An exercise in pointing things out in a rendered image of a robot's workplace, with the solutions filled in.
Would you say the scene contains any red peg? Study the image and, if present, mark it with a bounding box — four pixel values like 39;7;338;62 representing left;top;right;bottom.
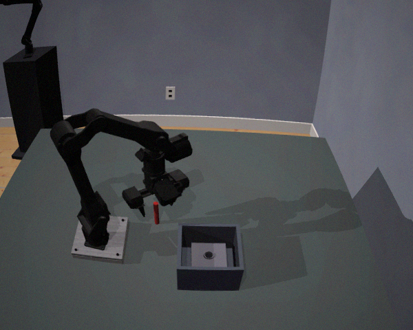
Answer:
153;201;159;224

